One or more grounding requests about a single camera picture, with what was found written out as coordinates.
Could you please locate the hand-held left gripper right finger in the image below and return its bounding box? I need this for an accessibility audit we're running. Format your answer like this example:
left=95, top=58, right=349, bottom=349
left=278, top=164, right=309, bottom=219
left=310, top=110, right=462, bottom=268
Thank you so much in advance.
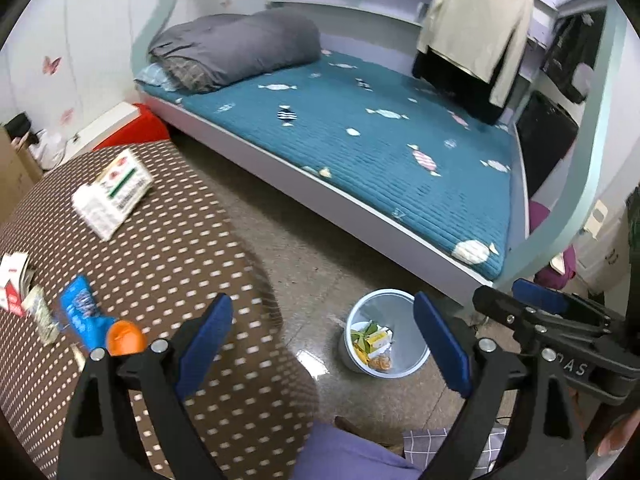
left=412, top=291, right=588, bottom=480

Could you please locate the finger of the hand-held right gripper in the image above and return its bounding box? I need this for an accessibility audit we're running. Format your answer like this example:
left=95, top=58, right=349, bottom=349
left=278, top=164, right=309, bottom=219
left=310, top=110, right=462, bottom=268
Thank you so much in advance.
left=512, top=278, right=626, bottom=322
left=472, top=285, right=606, bottom=356

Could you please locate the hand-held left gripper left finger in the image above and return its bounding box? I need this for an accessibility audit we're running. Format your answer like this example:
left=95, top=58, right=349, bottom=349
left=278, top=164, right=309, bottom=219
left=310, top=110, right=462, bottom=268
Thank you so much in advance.
left=57, top=292, right=235, bottom=480

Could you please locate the pale blue trash bin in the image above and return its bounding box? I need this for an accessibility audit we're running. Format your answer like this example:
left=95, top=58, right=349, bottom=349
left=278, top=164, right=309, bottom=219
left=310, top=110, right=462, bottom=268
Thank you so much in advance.
left=342, top=288, right=432, bottom=378

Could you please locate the orange plastic lid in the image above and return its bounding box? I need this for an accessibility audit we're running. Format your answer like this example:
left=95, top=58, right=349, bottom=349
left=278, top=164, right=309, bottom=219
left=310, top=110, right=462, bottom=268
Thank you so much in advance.
left=106, top=321, right=148, bottom=357

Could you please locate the magenta cloth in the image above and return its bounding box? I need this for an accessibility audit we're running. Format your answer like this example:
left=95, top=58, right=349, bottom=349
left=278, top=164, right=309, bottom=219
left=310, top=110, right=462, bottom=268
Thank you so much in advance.
left=527, top=200, right=576, bottom=291

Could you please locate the brown polka-dot tablecloth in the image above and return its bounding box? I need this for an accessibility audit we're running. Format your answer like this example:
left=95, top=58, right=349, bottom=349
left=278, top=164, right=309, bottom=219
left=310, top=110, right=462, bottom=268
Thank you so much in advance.
left=0, top=140, right=321, bottom=480

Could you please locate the grey plaid cloth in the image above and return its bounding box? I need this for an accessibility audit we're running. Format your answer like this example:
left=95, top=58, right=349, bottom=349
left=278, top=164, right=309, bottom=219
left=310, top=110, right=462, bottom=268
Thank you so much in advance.
left=402, top=427, right=506, bottom=480

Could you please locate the blue snack wrapper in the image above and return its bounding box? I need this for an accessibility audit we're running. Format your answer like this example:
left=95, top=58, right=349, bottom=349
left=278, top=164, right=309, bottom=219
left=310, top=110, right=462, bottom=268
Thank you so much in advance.
left=59, top=275, right=121, bottom=353

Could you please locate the purple pants leg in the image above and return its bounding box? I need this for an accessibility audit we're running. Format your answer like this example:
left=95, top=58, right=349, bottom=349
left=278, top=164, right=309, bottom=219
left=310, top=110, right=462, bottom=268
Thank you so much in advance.
left=292, top=420, right=426, bottom=480

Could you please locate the black bag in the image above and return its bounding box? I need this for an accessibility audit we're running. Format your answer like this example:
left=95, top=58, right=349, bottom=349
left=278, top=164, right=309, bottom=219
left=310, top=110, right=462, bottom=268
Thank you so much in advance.
left=515, top=91, right=578, bottom=196

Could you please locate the small crumpled clear wrapper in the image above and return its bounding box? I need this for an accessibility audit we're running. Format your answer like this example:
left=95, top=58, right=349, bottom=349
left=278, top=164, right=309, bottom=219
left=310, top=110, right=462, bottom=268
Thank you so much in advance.
left=21, top=285, right=63, bottom=346

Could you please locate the white green-striped cardboard box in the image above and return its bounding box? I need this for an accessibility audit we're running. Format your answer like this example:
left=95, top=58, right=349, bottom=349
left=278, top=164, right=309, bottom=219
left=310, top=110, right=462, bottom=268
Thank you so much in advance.
left=71, top=149, right=155, bottom=242

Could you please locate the red white cigarette pack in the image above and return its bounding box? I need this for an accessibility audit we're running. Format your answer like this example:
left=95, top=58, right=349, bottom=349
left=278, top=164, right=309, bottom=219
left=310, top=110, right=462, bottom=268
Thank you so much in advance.
left=0, top=251, right=36, bottom=318

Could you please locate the teal candy-print mattress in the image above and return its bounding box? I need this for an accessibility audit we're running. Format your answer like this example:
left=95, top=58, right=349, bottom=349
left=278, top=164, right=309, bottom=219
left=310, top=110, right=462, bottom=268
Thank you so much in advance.
left=180, top=50, right=516, bottom=281

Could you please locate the black hanging garment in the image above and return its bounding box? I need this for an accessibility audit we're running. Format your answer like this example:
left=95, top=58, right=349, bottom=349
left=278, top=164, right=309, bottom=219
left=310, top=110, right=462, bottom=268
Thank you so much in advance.
left=412, top=47, right=516, bottom=126

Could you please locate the white flat box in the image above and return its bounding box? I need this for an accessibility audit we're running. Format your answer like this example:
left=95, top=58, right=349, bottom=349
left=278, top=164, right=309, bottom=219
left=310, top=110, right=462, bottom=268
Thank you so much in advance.
left=62, top=101, right=143, bottom=161

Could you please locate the black printed garment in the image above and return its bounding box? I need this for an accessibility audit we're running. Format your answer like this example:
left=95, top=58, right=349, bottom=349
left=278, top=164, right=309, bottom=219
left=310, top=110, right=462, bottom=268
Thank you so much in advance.
left=540, top=10, right=608, bottom=103

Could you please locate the white plastic bag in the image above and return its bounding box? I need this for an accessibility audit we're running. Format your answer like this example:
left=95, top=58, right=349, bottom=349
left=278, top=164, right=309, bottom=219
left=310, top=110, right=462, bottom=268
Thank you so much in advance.
left=37, top=130, right=68, bottom=170

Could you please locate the brown cardboard box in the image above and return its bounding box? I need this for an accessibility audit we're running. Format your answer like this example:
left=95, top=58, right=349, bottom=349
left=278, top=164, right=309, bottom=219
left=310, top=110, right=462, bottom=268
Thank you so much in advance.
left=0, top=125, right=43, bottom=221

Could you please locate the grey plaid pillow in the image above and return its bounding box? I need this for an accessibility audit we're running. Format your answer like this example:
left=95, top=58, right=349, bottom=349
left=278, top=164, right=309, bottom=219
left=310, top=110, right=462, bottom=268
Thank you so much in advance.
left=160, top=57, right=211, bottom=93

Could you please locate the blue patterned pillow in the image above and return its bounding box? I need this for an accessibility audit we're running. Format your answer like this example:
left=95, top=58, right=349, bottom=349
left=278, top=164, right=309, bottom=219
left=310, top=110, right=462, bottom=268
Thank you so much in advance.
left=134, top=62, right=176, bottom=92

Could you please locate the cream hanging jacket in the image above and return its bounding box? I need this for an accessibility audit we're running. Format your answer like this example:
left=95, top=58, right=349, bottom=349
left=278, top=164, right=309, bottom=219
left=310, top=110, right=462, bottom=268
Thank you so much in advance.
left=416, top=0, right=535, bottom=106

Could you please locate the black clothes pile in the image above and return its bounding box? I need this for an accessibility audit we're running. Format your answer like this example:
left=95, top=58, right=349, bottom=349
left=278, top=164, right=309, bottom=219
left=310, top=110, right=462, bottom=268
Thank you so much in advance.
left=2, top=112, right=36, bottom=141

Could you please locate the grey duvet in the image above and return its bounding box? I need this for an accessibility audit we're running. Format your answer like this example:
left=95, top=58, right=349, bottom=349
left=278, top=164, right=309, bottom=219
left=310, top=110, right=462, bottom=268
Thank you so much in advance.
left=147, top=10, right=322, bottom=93

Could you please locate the white mint bed frame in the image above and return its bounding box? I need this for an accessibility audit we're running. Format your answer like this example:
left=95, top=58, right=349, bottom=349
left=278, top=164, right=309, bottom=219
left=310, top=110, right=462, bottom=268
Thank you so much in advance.
left=131, top=0, right=628, bottom=311

